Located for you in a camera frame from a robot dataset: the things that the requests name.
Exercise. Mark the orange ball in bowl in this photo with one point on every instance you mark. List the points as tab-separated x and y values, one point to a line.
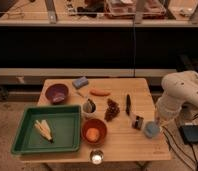
92	134

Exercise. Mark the toy corn cob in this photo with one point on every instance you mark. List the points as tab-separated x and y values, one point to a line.
44	130

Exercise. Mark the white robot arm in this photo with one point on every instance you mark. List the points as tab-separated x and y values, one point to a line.
179	87

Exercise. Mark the toy carrot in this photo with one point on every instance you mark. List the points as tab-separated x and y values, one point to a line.
96	92

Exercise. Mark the wooden table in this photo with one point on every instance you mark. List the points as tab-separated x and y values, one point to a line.
123	143

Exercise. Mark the purple bowl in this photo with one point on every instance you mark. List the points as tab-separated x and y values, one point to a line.
57	93

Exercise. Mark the green plastic tray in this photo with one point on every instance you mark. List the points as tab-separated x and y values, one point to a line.
64	122

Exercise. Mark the toy grape bunch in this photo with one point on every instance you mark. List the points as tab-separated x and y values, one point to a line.
112	111

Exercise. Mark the black power box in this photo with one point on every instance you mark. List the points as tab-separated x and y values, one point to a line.
189	133

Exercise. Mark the orange bowl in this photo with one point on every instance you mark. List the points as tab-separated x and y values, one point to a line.
94	123

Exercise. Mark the blue sponge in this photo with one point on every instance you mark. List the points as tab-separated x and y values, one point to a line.
80	82

